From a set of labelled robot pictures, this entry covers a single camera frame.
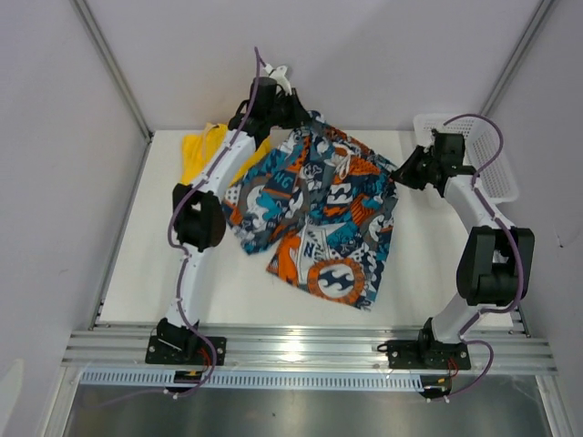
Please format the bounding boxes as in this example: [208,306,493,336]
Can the left aluminium frame post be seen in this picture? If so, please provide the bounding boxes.
[70,0,152,141]

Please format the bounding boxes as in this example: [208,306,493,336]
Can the right aluminium frame post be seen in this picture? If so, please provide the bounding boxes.
[479,0,559,117]

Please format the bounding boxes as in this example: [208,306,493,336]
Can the white slotted cable duct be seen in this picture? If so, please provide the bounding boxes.
[80,368,449,392]

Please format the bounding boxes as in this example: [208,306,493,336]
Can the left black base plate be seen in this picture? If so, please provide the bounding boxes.
[145,336,211,366]

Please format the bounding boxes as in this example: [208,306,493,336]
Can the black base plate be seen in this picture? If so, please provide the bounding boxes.
[145,336,211,366]
[376,340,471,371]

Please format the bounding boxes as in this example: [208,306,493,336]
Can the aluminium frame post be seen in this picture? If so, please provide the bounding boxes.
[479,0,559,117]
[70,0,152,141]

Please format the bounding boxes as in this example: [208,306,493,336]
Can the patterned blue orange shorts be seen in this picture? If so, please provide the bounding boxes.
[222,112,398,310]

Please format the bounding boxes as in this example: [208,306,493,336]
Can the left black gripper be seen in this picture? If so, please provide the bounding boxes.
[266,88,312,130]

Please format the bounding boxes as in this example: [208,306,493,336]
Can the yellow shorts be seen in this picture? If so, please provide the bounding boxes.
[180,123,271,185]

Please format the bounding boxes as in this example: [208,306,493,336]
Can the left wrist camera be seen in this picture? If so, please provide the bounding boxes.
[263,64,292,96]

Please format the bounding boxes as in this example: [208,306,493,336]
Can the white plastic basket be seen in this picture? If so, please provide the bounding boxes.
[414,114,519,204]

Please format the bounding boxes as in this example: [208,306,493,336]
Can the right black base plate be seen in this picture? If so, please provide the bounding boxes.
[376,340,471,371]

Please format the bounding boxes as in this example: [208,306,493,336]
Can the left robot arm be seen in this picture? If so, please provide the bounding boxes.
[156,76,311,364]

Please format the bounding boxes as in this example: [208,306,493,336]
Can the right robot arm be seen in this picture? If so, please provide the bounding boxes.
[387,130,535,369]

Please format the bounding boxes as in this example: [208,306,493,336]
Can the aluminium mounting rail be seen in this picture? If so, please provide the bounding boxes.
[61,324,557,375]

